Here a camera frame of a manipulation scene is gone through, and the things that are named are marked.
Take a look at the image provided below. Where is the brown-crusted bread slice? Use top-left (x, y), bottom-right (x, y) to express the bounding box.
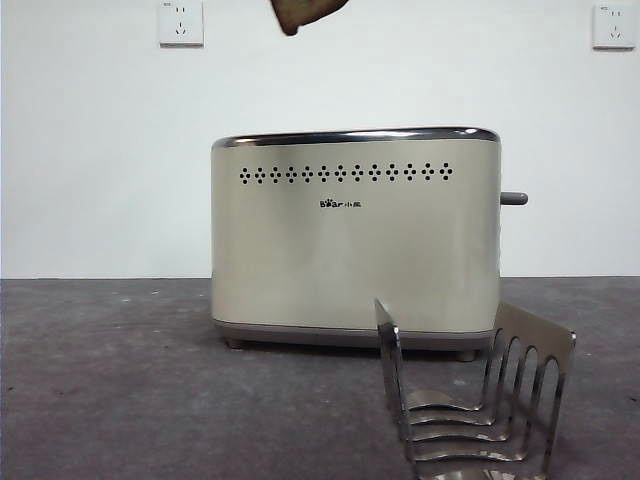
top-left (269, 0), bottom-right (349, 37)

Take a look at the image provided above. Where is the steel toast rack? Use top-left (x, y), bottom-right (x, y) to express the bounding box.
top-left (373, 297), bottom-right (577, 480)

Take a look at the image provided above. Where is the cream steel toaster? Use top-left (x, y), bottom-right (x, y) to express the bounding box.
top-left (210, 125), bottom-right (503, 362)

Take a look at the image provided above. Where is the white wall socket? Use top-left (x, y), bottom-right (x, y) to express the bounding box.
top-left (159, 0), bottom-right (205, 49)
top-left (592, 3), bottom-right (637, 51)

